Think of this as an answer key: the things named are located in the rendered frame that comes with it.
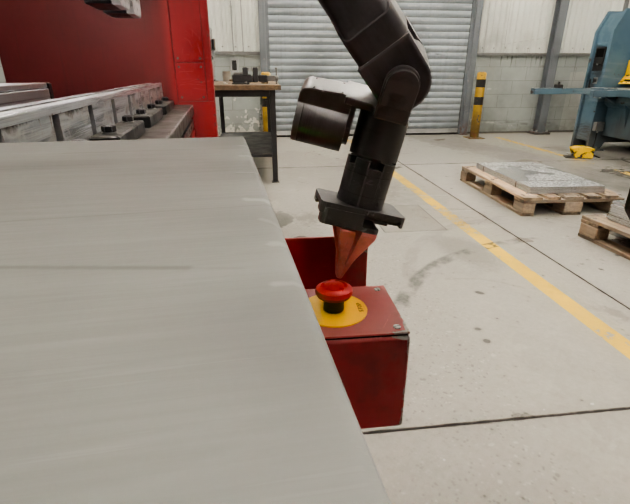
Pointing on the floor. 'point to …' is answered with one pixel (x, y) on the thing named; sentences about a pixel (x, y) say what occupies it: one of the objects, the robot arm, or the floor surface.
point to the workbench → (242, 81)
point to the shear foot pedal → (585, 146)
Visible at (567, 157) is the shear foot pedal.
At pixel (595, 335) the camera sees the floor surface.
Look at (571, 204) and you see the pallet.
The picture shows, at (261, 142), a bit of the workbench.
